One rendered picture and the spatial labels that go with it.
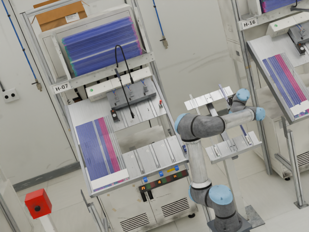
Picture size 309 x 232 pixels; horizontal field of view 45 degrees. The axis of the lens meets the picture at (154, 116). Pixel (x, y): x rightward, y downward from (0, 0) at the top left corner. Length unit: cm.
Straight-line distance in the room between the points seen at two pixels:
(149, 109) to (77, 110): 53
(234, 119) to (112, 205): 134
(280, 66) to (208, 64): 170
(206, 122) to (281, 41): 134
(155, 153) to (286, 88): 104
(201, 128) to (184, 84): 259
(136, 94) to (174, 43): 172
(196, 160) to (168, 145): 57
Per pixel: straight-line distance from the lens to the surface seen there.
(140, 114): 269
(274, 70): 289
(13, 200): 355
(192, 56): 441
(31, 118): 442
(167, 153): 256
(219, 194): 204
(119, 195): 293
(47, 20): 300
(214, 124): 190
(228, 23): 325
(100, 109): 276
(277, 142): 314
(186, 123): 194
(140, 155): 257
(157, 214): 308
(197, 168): 206
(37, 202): 272
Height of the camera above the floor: 196
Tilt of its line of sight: 22 degrees down
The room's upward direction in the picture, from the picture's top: 18 degrees counter-clockwise
